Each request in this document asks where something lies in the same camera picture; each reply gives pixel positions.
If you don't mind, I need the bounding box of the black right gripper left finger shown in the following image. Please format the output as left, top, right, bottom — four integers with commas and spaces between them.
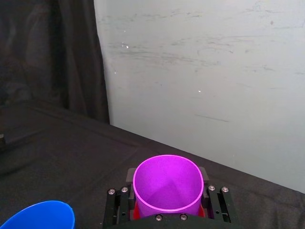
103, 167, 137, 227

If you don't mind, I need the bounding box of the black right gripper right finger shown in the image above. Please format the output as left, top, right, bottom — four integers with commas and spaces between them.
199, 166, 232, 224

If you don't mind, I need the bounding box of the purple plastic cup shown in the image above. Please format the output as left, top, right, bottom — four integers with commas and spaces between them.
132, 154, 204, 219

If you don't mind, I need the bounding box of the black table cloth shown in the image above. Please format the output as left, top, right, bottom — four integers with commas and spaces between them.
0, 99, 305, 229

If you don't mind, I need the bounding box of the blue plastic cup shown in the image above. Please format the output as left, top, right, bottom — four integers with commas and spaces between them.
0, 200, 76, 229

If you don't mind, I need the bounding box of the black curtain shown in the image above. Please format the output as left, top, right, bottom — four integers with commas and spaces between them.
0, 0, 111, 125

